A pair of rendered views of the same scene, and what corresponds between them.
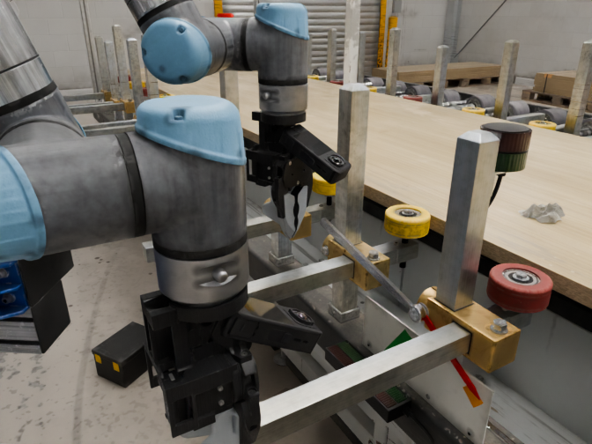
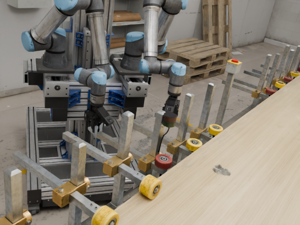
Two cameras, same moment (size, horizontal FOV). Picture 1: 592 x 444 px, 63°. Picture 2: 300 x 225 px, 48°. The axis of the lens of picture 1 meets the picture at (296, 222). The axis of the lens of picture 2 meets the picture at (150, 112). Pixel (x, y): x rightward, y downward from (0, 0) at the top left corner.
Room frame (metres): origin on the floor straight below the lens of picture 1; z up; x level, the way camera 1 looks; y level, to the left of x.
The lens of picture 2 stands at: (-0.10, -1.42, 1.75)
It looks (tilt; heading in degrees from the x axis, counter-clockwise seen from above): 25 degrees down; 63
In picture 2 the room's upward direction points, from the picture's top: 9 degrees clockwise
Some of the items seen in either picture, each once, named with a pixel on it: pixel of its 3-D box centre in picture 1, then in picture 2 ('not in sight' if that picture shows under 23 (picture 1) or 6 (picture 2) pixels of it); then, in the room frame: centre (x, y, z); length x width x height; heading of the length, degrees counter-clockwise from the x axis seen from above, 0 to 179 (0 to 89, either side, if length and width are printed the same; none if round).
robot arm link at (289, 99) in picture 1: (282, 98); (174, 88); (0.76, 0.02, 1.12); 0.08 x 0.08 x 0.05
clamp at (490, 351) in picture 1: (465, 323); (151, 160); (0.55, -0.23, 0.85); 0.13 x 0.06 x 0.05; 30
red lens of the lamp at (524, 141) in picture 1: (504, 136); (169, 117); (0.60, -0.26, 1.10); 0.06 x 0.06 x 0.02
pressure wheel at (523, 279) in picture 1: (514, 308); (162, 167); (0.58, -0.31, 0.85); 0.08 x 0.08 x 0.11
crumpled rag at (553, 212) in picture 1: (546, 209); (222, 169); (0.80, -0.45, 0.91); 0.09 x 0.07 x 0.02; 113
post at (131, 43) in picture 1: (138, 99); (270, 79); (2.08, 0.66, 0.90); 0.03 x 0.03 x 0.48; 30
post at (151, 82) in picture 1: (153, 100); (261, 82); (1.87, 0.54, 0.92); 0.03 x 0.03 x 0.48; 30
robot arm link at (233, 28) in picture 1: (212, 45); (169, 68); (0.76, 0.12, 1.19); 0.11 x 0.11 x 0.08; 80
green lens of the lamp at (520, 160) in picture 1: (500, 156); (168, 122); (0.60, -0.26, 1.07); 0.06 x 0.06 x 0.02
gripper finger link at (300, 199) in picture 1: (288, 207); not in sight; (0.77, 0.01, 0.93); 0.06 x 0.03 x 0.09; 52
